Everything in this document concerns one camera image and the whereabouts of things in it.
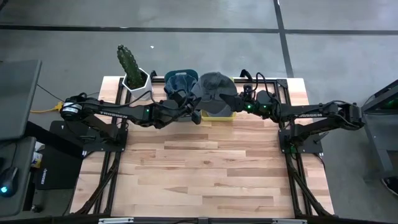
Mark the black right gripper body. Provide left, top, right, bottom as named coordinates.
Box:
left=239, top=90, right=266, bottom=115

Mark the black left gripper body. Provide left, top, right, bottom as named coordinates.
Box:
left=161, top=98, right=192, bottom=124

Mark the mottled dark grey baseball cap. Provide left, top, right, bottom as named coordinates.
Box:
left=190, top=71, right=239, bottom=118

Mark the navy blue baseball cap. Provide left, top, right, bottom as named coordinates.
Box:
left=163, top=72, right=200, bottom=100

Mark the yellow plastic bin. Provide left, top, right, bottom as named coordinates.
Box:
left=200, top=76, right=238, bottom=123

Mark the teal plastic bin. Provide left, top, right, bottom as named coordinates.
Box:
left=163, top=68, right=200, bottom=123

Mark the white hexagonal plant pot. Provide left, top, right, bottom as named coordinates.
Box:
left=121, top=67, right=154, bottom=100

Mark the green cactus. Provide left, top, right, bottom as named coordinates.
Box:
left=116, top=44, right=145, bottom=89

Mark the dark metal stand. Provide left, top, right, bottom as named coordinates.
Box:
left=360, top=78, right=398, bottom=182

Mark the black control box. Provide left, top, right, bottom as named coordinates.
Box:
left=34, top=144, right=84, bottom=191

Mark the white and yellow packet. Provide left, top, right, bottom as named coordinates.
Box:
left=30, top=141, right=45, bottom=169

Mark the grey monitor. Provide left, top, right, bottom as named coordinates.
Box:
left=0, top=59, right=43, bottom=142

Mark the person's shoe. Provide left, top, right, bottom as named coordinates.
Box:
left=381, top=176, right=398, bottom=198

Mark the grey side desk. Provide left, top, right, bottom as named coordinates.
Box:
left=0, top=136, right=37, bottom=218

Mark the black computer mouse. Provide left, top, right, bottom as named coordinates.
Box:
left=0, top=166, right=20, bottom=198

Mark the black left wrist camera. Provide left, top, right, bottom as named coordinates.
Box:
left=173, top=89, right=190, bottom=104

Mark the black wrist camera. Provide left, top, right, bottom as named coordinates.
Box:
left=242, top=83, right=254, bottom=98
left=173, top=89, right=190, bottom=104

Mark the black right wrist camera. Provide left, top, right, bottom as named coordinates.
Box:
left=242, top=83, right=254, bottom=98

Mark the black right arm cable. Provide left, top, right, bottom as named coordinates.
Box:
left=254, top=72, right=281, bottom=101

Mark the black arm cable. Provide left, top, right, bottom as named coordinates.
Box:
left=77, top=90, right=187, bottom=113
left=254, top=72, right=281, bottom=101

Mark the black aluminium frame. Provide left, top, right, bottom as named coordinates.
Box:
left=73, top=75, right=335, bottom=219

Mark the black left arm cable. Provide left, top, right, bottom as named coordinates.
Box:
left=77, top=90, right=187, bottom=113

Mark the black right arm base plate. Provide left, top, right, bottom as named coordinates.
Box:
left=278, top=128, right=325, bottom=154

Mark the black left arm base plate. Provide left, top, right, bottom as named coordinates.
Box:
left=49, top=120, right=129, bottom=154

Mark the silver bracket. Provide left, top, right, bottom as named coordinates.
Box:
left=272, top=218, right=307, bottom=224
left=98, top=217, right=135, bottom=224

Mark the thin black floor cable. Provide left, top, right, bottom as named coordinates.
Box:
left=36, top=83, right=65, bottom=103

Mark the yellow floor cable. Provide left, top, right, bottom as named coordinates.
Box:
left=29, top=101, right=65, bottom=114

